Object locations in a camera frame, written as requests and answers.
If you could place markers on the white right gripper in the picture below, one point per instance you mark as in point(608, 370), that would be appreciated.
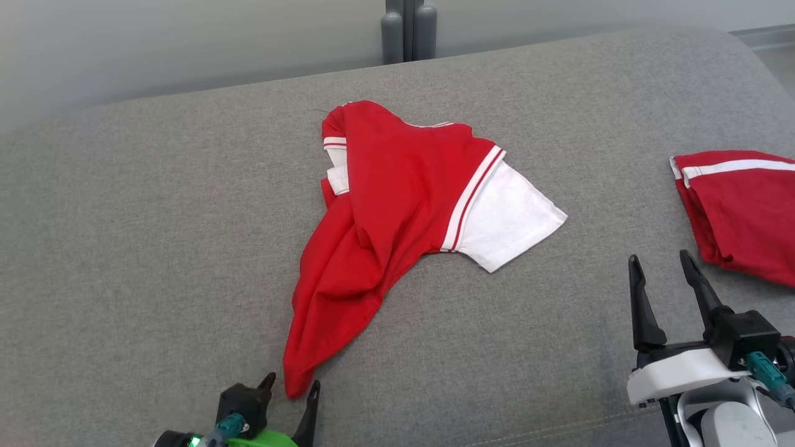
point(677, 372)

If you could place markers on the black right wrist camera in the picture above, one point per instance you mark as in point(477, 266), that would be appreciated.
point(748, 338)

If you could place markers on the red shorts white hem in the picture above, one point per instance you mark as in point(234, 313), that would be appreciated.
point(745, 217)

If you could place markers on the grey fabric sofa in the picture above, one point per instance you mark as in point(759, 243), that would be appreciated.
point(155, 248)

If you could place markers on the grey upright stand column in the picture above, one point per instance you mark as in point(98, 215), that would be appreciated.
point(408, 31)

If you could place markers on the red t-shirt white sleeves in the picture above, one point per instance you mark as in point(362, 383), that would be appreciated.
point(397, 186)

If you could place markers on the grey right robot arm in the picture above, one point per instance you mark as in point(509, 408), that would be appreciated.
point(733, 425)

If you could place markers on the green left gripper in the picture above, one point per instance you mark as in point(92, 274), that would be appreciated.
point(264, 439)

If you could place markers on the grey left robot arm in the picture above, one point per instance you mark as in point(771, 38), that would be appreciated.
point(177, 439)

